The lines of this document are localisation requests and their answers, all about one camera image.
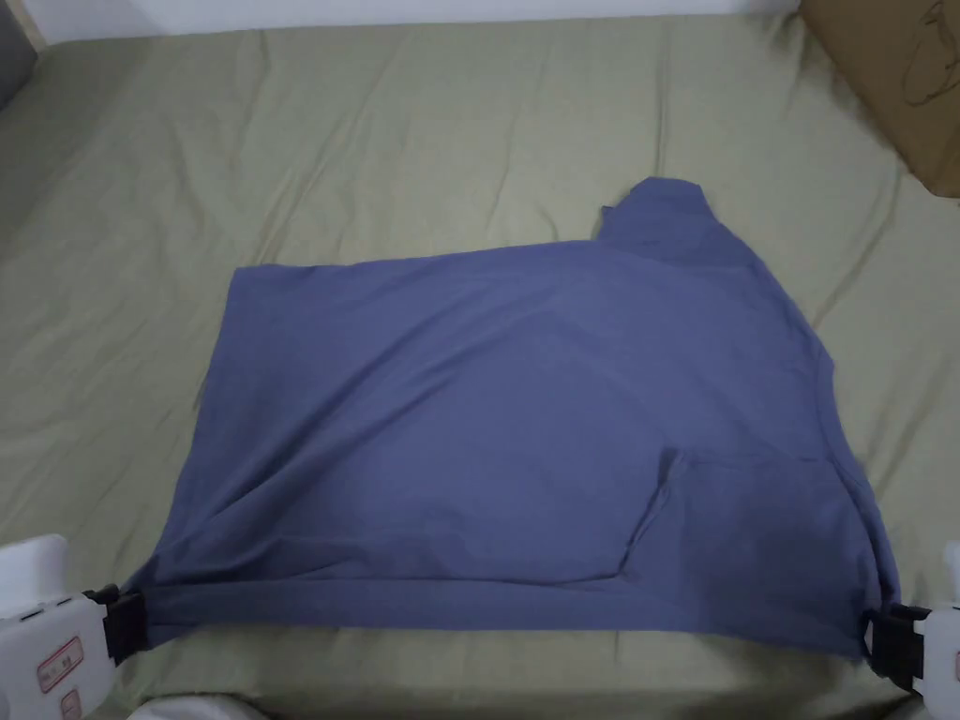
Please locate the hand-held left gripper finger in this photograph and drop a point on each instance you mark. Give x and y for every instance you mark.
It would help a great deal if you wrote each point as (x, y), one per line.
(127, 626)

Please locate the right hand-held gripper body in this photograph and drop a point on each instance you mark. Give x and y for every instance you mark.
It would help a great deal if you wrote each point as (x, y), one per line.
(943, 645)

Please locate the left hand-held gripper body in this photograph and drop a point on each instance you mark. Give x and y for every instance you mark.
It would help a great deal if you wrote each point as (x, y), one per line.
(41, 637)

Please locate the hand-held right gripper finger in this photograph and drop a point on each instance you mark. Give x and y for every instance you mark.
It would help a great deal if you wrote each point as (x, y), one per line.
(892, 643)

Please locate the dark blue shirt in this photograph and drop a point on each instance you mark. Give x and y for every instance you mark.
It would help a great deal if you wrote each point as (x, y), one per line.
(510, 420)

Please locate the brown cardboard carton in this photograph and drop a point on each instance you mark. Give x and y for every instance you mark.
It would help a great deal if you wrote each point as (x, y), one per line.
(892, 75)

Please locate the bed with pale green sheet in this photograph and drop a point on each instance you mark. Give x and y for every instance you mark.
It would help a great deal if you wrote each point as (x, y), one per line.
(450, 112)

